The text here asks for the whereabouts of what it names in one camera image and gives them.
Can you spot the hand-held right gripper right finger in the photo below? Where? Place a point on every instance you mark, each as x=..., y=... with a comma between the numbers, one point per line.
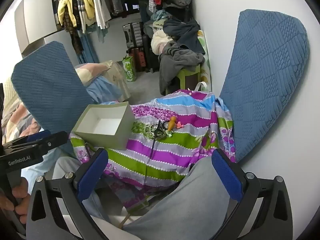
x=228, y=177

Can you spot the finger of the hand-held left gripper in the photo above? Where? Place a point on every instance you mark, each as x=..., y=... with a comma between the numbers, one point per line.
x=37, y=135
x=50, y=142

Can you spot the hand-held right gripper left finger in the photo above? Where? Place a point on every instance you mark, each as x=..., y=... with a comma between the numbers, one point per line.
x=92, y=177

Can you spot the grey-green cardboard box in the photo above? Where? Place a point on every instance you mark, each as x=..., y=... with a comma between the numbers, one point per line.
x=120, y=132

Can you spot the orange gourd pendant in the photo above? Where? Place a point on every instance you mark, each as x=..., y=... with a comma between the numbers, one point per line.
x=171, y=125

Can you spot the person's left hand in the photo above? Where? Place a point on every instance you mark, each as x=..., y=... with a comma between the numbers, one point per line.
x=23, y=192

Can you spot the pastel checked blanket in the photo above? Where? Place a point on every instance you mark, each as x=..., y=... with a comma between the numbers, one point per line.
x=15, y=120

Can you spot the person's left leg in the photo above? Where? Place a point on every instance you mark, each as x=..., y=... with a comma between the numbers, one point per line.
x=66, y=165

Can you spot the blue quilted cushion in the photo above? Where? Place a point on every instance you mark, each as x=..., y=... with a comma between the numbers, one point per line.
x=265, y=80
x=50, y=87

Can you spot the colourful striped floral cloth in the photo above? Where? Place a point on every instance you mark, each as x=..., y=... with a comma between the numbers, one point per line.
x=175, y=152

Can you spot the small pink charm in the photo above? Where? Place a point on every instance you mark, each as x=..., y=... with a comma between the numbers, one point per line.
x=178, y=124

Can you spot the light blue bed sheet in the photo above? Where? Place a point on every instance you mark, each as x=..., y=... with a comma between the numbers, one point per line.
x=102, y=90

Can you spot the pink cream checked pillow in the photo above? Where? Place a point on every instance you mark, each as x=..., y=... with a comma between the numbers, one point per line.
x=92, y=71

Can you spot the beige floral bed cover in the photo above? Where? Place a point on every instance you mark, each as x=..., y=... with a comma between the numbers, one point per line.
x=118, y=77

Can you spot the green shopping bag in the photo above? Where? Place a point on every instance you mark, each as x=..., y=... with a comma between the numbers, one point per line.
x=129, y=68

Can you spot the green plastic stool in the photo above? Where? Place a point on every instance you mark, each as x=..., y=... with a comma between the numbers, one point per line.
x=183, y=76

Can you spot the floral printed board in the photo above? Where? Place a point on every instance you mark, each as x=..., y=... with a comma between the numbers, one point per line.
x=206, y=65

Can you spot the white cabinet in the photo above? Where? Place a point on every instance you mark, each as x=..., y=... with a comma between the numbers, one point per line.
x=37, y=20

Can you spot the red suitcase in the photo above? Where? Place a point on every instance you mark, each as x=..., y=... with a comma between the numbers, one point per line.
x=138, y=60

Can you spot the grey fleece garment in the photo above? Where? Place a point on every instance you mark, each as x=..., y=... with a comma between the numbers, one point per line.
x=180, y=57

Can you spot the black suitcase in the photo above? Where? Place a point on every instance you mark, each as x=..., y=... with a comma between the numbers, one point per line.
x=150, y=55

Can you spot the grey hard suitcase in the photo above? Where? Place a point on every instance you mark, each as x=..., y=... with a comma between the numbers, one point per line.
x=132, y=35

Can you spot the row of hanging clothes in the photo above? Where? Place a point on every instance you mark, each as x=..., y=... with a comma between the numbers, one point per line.
x=67, y=2

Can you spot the cream fluffy blanket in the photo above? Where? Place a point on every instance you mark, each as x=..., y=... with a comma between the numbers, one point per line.
x=158, y=41

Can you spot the dark navy garment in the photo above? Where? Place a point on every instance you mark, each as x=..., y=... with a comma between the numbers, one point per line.
x=185, y=32

